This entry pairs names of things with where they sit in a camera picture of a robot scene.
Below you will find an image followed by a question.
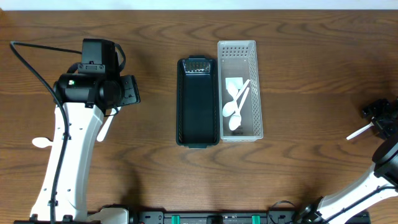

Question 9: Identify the white plastic spoon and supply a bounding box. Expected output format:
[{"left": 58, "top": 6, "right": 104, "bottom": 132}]
[
  {"left": 346, "top": 122, "right": 374, "bottom": 140},
  {"left": 222, "top": 80, "right": 250, "bottom": 117},
  {"left": 32, "top": 137, "right": 53, "bottom": 148},
  {"left": 223, "top": 83, "right": 239, "bottom": 131},
  {"left": 229, "top": 87, "right": 249, "bottom": 131}
]

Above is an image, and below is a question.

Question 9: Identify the clear plastic basket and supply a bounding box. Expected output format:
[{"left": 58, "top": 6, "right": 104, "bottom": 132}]
[{"left": 218, "top": 40, "right": 264, "bottom": 142}]

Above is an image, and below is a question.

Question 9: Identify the black plastic basket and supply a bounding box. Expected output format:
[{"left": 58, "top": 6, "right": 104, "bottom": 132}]
[{"left": 176, "top": 55, "right": 220, "bottom": 149}]

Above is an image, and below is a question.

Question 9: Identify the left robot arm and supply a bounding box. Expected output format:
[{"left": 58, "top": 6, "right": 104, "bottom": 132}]
[{"left": 29, "top": 39, "right": 141, "bottom": 223}]

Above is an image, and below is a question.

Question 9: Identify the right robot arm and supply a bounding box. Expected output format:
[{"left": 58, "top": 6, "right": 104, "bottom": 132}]
[{"left": 293, "top": 98, "right": 397, "bottom": 223}]

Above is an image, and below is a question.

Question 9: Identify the white label in basket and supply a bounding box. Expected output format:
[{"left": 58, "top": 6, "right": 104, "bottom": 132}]
[{"left": 225, "top": 77, "right": 243, "bottom": 90}]

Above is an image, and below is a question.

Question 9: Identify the white plastic fork right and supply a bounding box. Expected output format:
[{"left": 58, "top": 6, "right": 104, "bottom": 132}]
[{"left": 96, "top": 107, "right": 121, "bottom": 142}]

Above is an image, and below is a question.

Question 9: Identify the right black cable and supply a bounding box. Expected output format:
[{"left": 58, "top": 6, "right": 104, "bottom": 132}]
[{"left": 269, "top": 185, "right": 398, "bottom": 224}]

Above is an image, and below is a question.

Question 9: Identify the black cable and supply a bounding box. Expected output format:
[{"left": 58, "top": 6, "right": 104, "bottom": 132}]
[
  {"left": 269, "top": 185, "right": 398, "bottom": 224},
  {"left": 9, "top": 41, "right": 83, "bottom": 224}
]

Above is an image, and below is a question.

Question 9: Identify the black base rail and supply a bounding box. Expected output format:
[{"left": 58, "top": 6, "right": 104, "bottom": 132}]
[{"left": 14, "top": 203, "right": 371, "bottom": 224}]

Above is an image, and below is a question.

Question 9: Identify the left black cable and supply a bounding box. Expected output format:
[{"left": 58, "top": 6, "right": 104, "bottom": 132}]
[{"left": 9, "top": 41, "right": 83, "bottom": 224}]

